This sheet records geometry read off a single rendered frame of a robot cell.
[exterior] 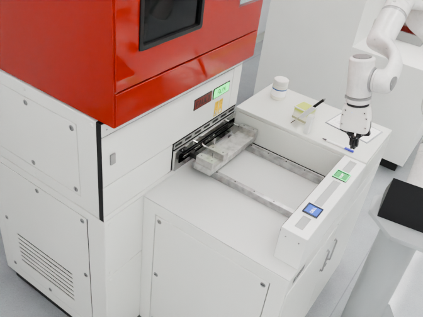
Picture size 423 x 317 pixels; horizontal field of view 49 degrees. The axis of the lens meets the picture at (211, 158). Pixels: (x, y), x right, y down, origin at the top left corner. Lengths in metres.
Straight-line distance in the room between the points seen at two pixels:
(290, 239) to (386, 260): 0.62
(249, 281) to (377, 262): 0.64
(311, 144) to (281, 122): 0.17
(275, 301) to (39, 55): 1.10
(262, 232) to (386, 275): 0.64
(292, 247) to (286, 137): 0.63
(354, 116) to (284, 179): 0.45
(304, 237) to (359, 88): 0.52
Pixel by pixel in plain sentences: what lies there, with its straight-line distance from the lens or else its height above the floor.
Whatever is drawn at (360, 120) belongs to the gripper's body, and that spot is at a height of 1.22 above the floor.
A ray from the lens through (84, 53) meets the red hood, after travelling 1.37.
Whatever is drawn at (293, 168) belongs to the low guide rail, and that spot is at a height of 0.84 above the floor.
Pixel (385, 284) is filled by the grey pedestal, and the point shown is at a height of 0.50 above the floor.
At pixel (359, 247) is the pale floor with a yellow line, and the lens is 3.02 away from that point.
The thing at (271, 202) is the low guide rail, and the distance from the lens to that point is 1.79.
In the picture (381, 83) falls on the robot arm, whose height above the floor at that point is 1.38.
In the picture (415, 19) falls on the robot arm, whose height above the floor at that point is 1.48.
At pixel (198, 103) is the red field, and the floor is 1.10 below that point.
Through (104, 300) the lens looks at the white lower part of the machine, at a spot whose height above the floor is 0.38.
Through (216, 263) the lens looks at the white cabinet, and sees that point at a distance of 1.72.
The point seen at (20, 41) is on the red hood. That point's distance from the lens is 1.60.
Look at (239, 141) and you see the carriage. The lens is 2.03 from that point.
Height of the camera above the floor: 1.98
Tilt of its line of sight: 35 degrees down
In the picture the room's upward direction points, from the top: 8 degrees clockwise
